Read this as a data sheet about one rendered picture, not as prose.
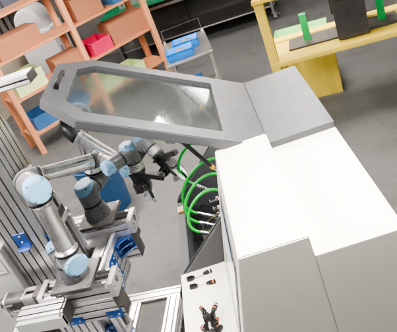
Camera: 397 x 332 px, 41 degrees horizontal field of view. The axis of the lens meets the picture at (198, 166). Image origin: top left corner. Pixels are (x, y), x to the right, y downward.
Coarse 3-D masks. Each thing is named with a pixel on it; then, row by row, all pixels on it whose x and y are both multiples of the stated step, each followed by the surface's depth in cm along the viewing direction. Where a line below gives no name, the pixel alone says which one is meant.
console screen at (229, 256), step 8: (224, 216) 200; (224, 224) 205; (224, 232) 212; (224, 240) 220; (232, 248) 181; (232, 256) 181; (232, 264) 185; (232, 272) 191; (232, 280) 197; (232, 288) 203; (240, 328) 188
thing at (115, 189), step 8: (80, 176) 484; (112, 176) 493; (120, 176) 504; (112, 184) 495; (120, 184) 503; (104, 192) 495; (112, 192) 498; (120, 192) 504; (128, 192) 518; (104, 200) 500; (112, 200) 501; (128, 200) 515; (120, 208) 509
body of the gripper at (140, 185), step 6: (144, 168) 262; (132, 174) 262; (138, 174) 260; (132, 180) 265; (138, 180) 264; (144, 180) 264; (150, 180) 269; (138, 186) 263; (144, 186) 264; (150, 186) 264; (138, 192) 265
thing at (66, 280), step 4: (88, 268) 270; (60, 272) 263; (64, 272) 262; (84, 272) 265; (88, 272) 268; (60, 276) 266; (64, 276) 263; (68, 276) 262; (76, 276) 263; (80, 276) 264; (84, 276) 265; (64, 280) 264; (68, 280) 263; (72, 280) 263; (76, 280) 263; (80, 280) 264; (64, 284) 265; (68, 284) 264; (72, 284) 263
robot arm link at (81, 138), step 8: (64, 128) 278; (72, 128) 277; (64, 136) 280; (72, 136) 277; (80, 136) 278; (88, 136) 280; (80, 144) 280; (88, 144) 279; (96, 144) 279; (104, 144) 282; (112, 152) 281; (128, 168) 279; (128, 176) 281
